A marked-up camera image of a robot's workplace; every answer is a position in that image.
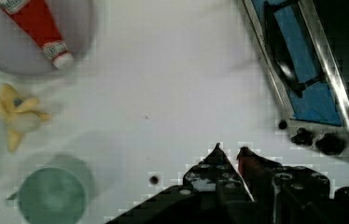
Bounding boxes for green cup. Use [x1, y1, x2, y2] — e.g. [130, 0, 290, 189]
[5, 154, 94, 224]

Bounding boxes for yellow banana peel toy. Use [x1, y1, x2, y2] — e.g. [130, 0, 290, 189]
[0, 83, 51, 152]

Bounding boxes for grey oval plate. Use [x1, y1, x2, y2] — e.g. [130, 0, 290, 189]
[0, 0, 97, 77]

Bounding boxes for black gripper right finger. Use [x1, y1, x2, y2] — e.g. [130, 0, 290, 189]
[237, 147, 349, 224]

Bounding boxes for red ketchup bottle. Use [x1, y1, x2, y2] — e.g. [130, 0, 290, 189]
[0, 0, 74, 69]

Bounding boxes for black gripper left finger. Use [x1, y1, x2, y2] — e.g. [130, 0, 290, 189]
[106, 145, 252, 224]

